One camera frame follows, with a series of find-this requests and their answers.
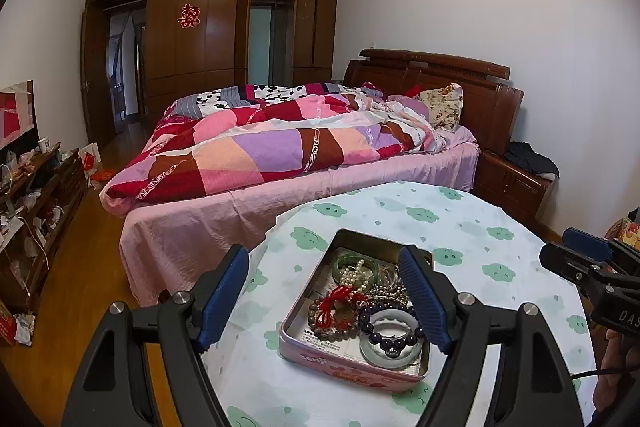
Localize brown bead bracelet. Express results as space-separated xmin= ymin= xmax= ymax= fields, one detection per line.
xmin=308 ymin=294 xmax=362 ymax=341

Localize red paper decoration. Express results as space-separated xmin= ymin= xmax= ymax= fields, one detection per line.
xmin=176 ymin=3 xmax=202 ymax=30

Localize black television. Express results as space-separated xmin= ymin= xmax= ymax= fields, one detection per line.
xmin=0 ymin=80 xmax=42 ymax=154

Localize metal bead chain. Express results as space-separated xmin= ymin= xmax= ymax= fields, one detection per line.
xmin=369 ymin=283 xmax=412 ymax=309

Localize printed paper leaflet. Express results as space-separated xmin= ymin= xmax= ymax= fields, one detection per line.
xmin=299 ymin=252 xmax=427 ymax=378

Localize wooden bed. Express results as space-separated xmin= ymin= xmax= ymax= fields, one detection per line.
xmin=100 ymin=49 xmax=526 ymax=308

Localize floral pillow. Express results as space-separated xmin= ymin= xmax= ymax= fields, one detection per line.
xmin=419 ymin=83 xmax=464 ymax=130

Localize wooden television cabinet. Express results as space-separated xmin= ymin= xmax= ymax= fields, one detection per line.
xmin=0 ymin=147 xmax=89 ymax=316

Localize wooden door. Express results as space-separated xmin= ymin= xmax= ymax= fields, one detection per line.
xmin=80 ymin=3 xmax=110 ymax=136

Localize red paper box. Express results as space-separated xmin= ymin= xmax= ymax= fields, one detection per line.
xmin=0 ymin=301 xmax=37 ymax=349

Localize white cable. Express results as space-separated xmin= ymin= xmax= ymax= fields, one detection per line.
xmin=24 ymin=216 xmax=52 ymax=269

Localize dark clothes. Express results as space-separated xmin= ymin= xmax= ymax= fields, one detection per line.
xmin=504 ymin=141 xmax=560 ymax=178

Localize pearl necklace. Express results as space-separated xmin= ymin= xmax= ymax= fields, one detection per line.
xmin=344 ymin=258 xmax=382 ymax=294

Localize covered television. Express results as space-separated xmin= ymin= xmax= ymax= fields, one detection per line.
xmin=0 ymin=82 xmax=35 ymax=150

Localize colourful floral cloth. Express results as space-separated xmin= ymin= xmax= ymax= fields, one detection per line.
xmin=604 ymin=217 xmax=640 ymax=254

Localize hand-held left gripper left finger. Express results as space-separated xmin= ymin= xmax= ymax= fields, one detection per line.
xmin=60 ymin=246 xmax=250 ymax=427

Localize person's right hand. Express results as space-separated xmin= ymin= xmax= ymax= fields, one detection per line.
xmin=594 ymin=332 xmax=640 ymax=414

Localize wooden nightstand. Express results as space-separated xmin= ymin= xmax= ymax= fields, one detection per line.
xmin=472 ymin=149 xmax=556 ymax=234

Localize white jade bangle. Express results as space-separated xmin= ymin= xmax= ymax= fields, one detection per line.
xmin=360 ymin=309 xmax=427 ymax=369

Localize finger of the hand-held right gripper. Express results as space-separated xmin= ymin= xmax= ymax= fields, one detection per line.
xmin=563 ymin=228 xmax=640 ymax=264
xmin=540 ymin=244 xmax=640 ymax=304

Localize patchwork quilt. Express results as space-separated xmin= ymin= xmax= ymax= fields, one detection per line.
xmin=100 ymin=82 xmax=449 ymax=214

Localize green jade bangle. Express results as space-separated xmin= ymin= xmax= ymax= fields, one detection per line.
xmin=334 ymin=253 xmax=372 ymax=284

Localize silver bangle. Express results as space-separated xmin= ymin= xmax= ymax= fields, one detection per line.
xmin=375 ymin=263 xmax=407 ymax=294

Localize dark blue bead bracelet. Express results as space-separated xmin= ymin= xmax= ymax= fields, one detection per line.
xmin=357 ymin=301 xmax=427 ymax=354

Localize pink tin box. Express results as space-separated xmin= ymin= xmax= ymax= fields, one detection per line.
xmin=278 ymin=228 xmax=435 ymax=394

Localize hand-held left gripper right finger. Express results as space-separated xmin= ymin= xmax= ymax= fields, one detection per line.
xmin=398 ymin=244 xmax=584 ymax=427

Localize red string bracelet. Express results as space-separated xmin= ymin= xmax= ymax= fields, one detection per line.
xmin=315 ymin=285 xmax=354 ymax=329

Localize pink bed sheet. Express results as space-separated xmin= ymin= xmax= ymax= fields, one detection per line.
xmin=120 ymin=127 xmax=482 ymax=308

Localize wooden wardrobe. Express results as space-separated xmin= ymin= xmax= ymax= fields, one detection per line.
xmin=80 ymin=0 xmax=342 ymax=134

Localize red and white paper bag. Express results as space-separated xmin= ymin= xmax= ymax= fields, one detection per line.
xmin=78 ymin=142 xmax=104 ymax=188

